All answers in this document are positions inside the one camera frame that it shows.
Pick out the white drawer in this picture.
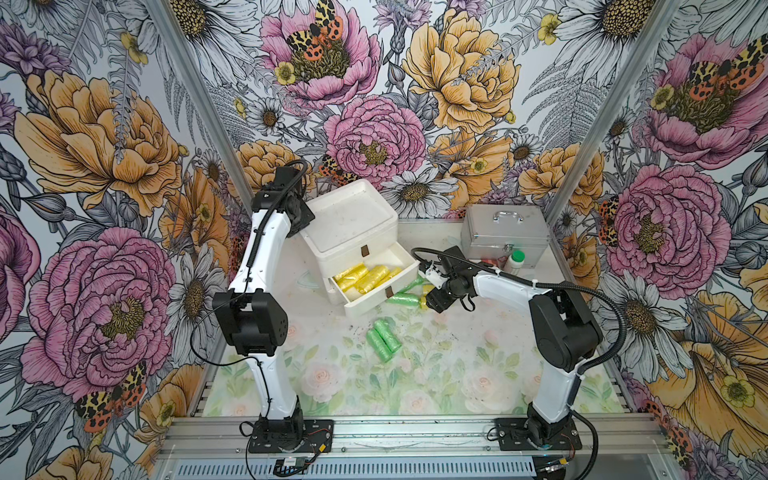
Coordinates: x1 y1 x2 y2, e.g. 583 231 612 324
327 242 418 319

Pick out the white drawer cabinet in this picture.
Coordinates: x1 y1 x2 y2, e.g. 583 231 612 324
300 179 398 282

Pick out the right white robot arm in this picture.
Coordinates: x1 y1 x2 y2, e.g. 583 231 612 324
411 247 608 450

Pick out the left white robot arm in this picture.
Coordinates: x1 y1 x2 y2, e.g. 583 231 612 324
213 159 314 446

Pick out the green trash bag roll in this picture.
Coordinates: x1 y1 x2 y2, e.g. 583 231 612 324
400 277 427 293
387 293 421 308
366 329 393 363
374 319 402 353

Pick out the red white cardboard box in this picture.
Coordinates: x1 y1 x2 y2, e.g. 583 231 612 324
480 259 501 268

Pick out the white bottle green cap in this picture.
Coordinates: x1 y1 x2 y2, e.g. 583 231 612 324
503 250 526 275

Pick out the silver metal case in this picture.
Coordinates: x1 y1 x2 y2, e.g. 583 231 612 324
460 204 550 268

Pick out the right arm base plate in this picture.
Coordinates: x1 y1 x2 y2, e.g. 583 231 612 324
494 416 582 452

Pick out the black corrugated cable right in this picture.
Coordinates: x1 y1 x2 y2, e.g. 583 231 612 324
410 245 628 378

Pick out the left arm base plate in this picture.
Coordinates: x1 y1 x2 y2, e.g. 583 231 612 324
246 419 335 454

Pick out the aluminium front rail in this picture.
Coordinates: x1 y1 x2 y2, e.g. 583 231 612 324
158 413 668 461

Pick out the right aluminium corner post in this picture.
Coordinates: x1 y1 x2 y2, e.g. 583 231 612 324
545 1 681 227

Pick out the aluminium corner post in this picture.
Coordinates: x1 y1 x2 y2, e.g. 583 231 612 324
545 1 681 227
147 1 253 210

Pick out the left aluminium corner post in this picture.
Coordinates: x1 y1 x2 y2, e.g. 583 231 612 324
147 1 253 210

